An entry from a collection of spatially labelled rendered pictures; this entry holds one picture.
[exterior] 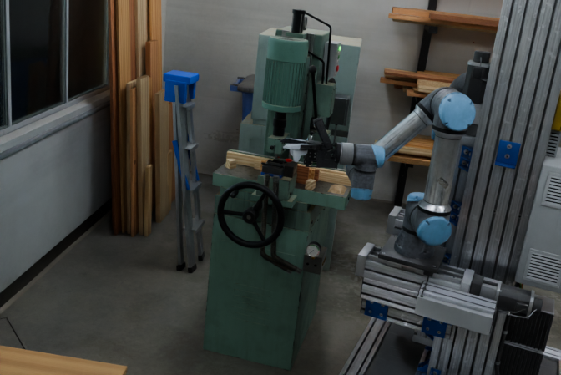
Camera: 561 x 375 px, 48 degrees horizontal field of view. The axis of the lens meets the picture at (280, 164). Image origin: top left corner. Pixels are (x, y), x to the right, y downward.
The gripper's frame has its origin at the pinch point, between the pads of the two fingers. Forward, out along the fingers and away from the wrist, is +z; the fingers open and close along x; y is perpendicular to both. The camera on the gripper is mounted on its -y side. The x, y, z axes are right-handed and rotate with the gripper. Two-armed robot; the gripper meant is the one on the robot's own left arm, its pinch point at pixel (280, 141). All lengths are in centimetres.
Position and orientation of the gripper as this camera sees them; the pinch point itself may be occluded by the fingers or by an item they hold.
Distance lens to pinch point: 214.4
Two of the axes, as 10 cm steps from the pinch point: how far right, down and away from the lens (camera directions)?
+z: -9.9, -0.8, -0.8
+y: -1.0, 9.8, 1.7
